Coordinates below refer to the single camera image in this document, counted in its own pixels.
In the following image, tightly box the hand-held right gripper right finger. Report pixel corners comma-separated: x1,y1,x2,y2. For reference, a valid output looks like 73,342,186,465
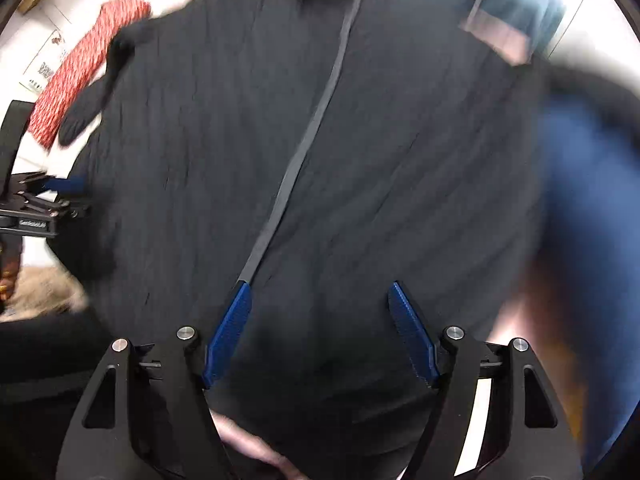
387,281,586,480

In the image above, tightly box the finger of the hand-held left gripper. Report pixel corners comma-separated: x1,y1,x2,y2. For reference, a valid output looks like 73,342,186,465
15,173,88,195
20,198,92,219

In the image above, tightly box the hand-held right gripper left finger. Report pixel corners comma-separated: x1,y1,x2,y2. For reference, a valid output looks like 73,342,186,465
56,282,253,480

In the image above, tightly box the black quilted jacket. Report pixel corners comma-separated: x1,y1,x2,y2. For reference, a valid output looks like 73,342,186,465
50,0,553,480

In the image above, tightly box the person's left hand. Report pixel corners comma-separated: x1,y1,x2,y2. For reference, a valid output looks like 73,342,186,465
0,259,21,307

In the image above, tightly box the beige fur item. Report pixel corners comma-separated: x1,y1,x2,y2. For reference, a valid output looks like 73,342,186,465
7,266,92,320

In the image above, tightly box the white printed package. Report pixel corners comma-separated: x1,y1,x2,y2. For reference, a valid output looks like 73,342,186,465
19,29,68,93

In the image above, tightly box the pink polka-dot blanket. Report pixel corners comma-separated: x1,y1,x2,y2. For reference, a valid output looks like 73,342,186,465
210,300,543,480

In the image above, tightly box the red patterned cloth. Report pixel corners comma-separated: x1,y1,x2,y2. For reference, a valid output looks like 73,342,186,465
27,0,152,149

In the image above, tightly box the dark cloth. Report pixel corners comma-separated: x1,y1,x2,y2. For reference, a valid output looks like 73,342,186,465
0,309,118,480

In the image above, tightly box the navy blue cloth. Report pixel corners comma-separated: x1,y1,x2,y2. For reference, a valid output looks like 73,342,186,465
536,102,640,463

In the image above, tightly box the teal bed cover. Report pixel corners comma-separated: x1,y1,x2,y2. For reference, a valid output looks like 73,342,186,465
475,0,567,61

